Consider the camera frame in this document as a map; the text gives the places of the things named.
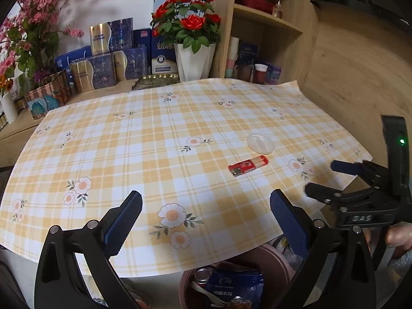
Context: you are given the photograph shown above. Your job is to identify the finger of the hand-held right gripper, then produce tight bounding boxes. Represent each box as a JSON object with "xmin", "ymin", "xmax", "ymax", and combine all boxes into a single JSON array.
[
  {"xmin": 304, "ymin": 182, "xmax": 381, "ymax": 212},
  {"xmin": 331, "ymin": 160, "xmax": 389, "ymax": 190}
]

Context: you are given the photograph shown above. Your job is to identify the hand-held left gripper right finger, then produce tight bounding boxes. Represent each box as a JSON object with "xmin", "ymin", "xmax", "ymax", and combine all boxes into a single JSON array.
[{"xmin": 269, "ymin": 191, "xmax": 377, "ymax": 309}]

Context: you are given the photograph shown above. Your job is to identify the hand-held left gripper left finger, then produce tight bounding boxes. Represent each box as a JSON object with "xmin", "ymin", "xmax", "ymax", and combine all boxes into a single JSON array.
[{"xmin": 34, "ymin": 191, "xmax": 144, "ymax": 309}]

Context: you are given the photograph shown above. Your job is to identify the brown plastic bin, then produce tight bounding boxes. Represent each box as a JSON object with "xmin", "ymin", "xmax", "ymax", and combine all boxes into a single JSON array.
[{"xmin": 178, "ymin": 244, "xmax": 298, "ymax": 309}]

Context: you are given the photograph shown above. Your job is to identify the red white small packet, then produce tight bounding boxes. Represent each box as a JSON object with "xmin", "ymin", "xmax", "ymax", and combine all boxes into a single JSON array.
[{"xmin": 228, "ymin": 155, "xmax": 269, "ymax": 177}]

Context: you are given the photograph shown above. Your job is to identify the clear round plastic lid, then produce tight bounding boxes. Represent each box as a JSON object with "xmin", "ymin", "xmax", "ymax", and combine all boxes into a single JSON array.
[{"xmin": 247, "ymin": 133, "xmax": 276, "ymax": 155}]

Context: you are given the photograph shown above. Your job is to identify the blue coffee bag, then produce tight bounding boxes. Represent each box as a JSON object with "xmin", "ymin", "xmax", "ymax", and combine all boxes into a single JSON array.
[{"xmin": 204, "ymin": 269, "xmax": 265, "ymax": 309}]

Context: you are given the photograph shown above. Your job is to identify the red soda can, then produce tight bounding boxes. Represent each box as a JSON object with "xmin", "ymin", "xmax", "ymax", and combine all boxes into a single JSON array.
[{"xmin": 193, "ymin": 268, "xmax": 214, "ymax": 289}]

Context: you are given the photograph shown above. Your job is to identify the cream plastic fork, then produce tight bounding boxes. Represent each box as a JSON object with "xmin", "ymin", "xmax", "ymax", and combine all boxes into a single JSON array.
[{"xmin": 190, "ymin": 280, "xmax": 226, "ymax": 308}]

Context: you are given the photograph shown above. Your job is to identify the person's right hand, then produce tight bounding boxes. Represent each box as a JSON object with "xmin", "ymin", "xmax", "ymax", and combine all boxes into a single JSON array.
[{"xmin": 385, "ymin": 223, "xmax": 412, "ymax": 250}]

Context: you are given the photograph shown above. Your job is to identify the grey fluffy rug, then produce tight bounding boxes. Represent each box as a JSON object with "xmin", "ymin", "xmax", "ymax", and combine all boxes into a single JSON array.
[{"xmin": 384, "ymin": 249, "xmax": 412, "ymax": 280}]

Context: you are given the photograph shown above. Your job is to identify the small blue purple box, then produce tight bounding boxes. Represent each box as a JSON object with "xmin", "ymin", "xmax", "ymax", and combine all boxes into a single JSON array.
[{"xmin": 265, "ymin": 63, "xmax": 283, "ymax": 85}]

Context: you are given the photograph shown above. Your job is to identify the red cup white liner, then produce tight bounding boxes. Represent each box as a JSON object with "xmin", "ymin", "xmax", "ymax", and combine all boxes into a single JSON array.
[{"xmin": 253, "ymin": 64, "xmax": 268, "ymax": 84}]

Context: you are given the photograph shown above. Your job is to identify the brown glass cup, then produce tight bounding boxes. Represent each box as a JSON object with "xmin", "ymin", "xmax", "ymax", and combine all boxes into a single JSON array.
[{"xmin": 237, "ymin": 64, "xmax": 255, "ymax": 82}]

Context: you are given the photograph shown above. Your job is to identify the striped pink and teal tin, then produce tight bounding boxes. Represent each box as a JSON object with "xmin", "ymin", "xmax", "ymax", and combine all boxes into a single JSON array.
[{"xmin": 25, "ymin": 71, "xmax": 72, "ymax": 120}]

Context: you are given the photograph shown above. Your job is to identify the gold embossed tray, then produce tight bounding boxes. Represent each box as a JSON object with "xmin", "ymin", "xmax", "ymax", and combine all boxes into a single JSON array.
[{"xmin": 133, "ymin": 73, "xmax": 180, "ymax": 90}]

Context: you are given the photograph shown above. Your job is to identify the dark blue shelf box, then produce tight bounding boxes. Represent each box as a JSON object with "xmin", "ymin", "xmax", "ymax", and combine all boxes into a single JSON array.
[{"xmin": 238, "ymin": 42, "xmax": 259, "ymax": 65}]

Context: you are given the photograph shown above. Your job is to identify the blue and gold gift box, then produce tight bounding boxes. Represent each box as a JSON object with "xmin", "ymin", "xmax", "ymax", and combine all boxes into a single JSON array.
[
  {"xmin": 69, "ymin": 55, "xmax": 117, "ymax": 93},
  {"xmin": 113, "ymin": 47, "xmax": 149, "ymax": 82},
  {"xmin": 89, "ymin": 18, "xmax": 134, "ymax": 56}
]

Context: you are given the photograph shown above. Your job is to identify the row of small brown bottles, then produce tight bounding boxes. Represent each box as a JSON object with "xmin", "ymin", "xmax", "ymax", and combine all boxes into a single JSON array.
[{"xmin": 0, "ymin": 98, "xmax": 27, "ymax": 130}]

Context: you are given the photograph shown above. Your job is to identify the stack of pastel cups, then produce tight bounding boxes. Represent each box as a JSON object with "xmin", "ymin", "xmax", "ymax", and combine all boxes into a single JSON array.
[{"xmin": 225, "ymin": 37, "xmax": 240, "ymax": 78}]

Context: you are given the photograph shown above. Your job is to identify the white bottle vase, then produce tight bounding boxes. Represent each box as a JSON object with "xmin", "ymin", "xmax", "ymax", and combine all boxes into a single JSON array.
[{"xmin": 0, "ymin": 92, "xmax": 18, "ymax": 124}]

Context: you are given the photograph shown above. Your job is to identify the dark board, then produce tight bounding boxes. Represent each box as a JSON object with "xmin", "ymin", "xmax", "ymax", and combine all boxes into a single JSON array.
[{"xmin": 311, "ymin": 0, "xmax": 412, "ymax": 28}]

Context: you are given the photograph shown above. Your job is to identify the purple artificial flowers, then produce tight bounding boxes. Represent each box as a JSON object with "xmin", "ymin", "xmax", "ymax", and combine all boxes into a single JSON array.
[{"xmin": 34, "ymin": 68, "xmax": 53, "ymax": 82}]

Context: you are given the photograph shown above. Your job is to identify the blue box round emblem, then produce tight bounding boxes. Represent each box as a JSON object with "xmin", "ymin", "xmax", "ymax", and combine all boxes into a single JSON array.
[{"xmin": 150, "ymin": 34, "xmax": 179, "ymax": 74}]

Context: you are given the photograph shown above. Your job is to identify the white faceted vase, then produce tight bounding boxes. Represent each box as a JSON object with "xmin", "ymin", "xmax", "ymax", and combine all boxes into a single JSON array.
[{"xmin": 174, "ymin": 42, "xmax": 217, "ymax": 82}]

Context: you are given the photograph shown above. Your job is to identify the flat blue carton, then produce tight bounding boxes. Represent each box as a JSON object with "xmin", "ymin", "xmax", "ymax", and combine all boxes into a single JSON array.
[{"xmin": 55, "ymin": 47, "xmax": 94, "ymax": 71}]

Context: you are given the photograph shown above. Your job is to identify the dark blue box red emblem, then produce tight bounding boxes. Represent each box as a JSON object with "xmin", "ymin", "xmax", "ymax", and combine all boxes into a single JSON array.
[{"xmin": 133, "ymin": 28, "xmax": 153, "ymax": 49}]

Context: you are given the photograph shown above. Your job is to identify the wooden shelf unit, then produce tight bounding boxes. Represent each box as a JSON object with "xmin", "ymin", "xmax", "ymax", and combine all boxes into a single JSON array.
[{"xmin": 204, "ymin": 0, "xmax": 319, "ymax": 86}]

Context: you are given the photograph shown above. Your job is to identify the red artificial roses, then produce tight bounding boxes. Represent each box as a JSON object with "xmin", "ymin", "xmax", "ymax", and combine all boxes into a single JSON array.
[{"xmin": 151, "ymin": 0, "xmax": 222, "ymax": 55}]

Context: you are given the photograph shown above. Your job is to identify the pink artificial blossom plant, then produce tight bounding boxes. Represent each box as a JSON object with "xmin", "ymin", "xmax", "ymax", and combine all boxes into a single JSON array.
[{"xmin": 0, "ymin": 0, "xmax": 102, "ymax": 87}]

